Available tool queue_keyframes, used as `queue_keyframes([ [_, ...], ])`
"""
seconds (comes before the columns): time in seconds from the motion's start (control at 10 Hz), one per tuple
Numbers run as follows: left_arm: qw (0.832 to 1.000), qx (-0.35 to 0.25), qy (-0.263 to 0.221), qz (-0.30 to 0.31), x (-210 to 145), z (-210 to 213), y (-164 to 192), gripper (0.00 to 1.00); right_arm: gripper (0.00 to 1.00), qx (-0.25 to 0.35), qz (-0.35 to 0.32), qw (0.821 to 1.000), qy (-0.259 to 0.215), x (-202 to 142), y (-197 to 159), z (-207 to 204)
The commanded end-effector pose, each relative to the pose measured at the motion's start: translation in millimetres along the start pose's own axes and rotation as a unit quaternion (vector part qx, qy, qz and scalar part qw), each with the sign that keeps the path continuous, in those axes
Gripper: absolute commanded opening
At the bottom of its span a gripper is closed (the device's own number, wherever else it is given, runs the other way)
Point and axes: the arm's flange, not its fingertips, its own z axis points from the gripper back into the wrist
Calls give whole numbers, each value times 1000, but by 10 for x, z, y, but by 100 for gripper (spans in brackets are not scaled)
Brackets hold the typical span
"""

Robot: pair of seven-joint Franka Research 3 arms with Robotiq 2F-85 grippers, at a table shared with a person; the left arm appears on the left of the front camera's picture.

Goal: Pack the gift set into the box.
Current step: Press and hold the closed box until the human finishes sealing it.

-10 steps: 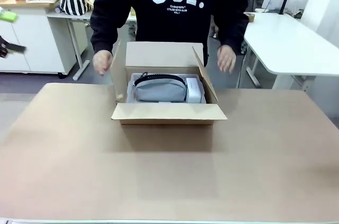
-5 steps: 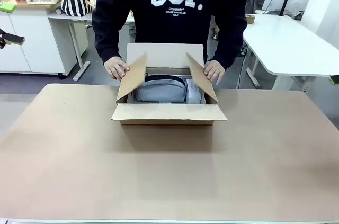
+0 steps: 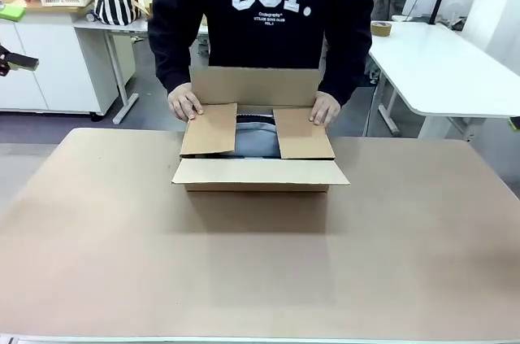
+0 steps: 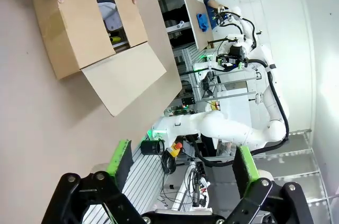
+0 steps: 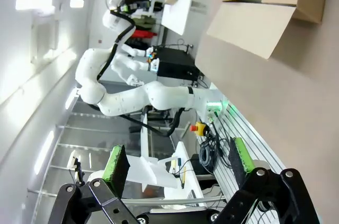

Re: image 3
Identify large brown cardboard box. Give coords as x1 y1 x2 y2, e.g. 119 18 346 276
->
171 65 351 235

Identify person's right forearm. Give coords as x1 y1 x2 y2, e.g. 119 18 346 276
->
154 34 194 95

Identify person's left forearm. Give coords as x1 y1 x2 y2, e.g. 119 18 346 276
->
318 46 373 107

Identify small open cardboard box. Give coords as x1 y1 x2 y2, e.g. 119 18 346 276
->
136 0 154 20

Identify grey garment in box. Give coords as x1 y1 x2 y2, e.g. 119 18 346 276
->
234 113 282 159

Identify person's right hand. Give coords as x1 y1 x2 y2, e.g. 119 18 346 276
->
168 82 204 121

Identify person's left hand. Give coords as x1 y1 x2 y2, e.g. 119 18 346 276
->
309 91 341 129

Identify white cabinet with wooden top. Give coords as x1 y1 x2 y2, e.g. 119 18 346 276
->
0 0 137 115

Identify green sponge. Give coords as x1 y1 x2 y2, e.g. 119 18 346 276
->
0 6 26 22

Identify large white table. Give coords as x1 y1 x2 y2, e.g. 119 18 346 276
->
367 20 520 142

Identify white table with grey legs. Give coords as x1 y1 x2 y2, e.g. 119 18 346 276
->
72 14 212 125

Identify brown tape roll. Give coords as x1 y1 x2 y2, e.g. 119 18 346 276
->
371 21 393 38

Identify person in black sweatshirt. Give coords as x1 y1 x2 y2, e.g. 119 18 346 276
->
148 0 375 107

